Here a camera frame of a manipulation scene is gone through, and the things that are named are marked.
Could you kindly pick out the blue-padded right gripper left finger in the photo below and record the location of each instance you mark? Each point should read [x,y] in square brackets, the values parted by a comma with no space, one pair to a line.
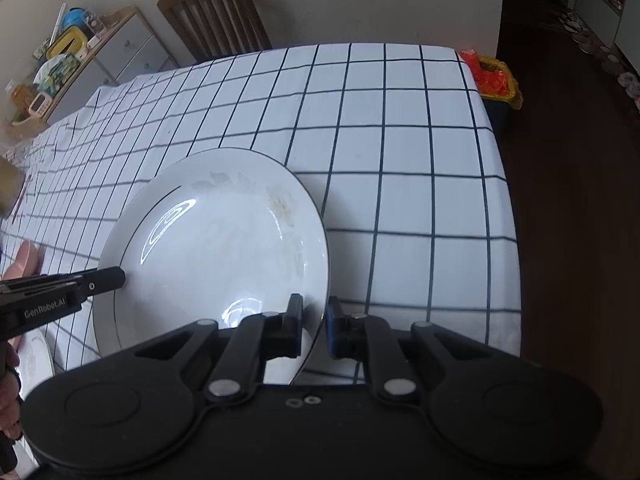
[256,341]

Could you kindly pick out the pink digital clock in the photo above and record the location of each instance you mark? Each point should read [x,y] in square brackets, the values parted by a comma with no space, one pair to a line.
[40,105]

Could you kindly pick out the white drawer cabinet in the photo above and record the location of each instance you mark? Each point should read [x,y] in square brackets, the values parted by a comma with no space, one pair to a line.
[129,48]

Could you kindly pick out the brown wooden chair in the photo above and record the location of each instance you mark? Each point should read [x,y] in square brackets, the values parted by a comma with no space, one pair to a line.
[212,29]

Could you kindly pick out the checked white tablecloth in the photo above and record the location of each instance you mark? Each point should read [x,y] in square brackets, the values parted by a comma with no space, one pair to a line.
[391,141]

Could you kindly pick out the person's left hand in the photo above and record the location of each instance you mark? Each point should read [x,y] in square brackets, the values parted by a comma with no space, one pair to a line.
[10,406]

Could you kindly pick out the pink bear-shaped plate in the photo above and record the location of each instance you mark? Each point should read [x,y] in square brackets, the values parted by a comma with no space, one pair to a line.
[26,264]

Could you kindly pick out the white round plate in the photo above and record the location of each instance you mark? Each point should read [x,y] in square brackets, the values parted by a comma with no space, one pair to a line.
[221,235]
[36,363]

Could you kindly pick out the red pen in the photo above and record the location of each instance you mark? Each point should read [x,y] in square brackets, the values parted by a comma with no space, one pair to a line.
[21,197]

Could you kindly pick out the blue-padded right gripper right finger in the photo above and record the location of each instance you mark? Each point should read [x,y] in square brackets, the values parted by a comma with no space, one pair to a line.
[370,340]

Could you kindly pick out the yellow bag with red items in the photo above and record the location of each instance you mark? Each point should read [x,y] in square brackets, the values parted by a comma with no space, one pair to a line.
[493,78]

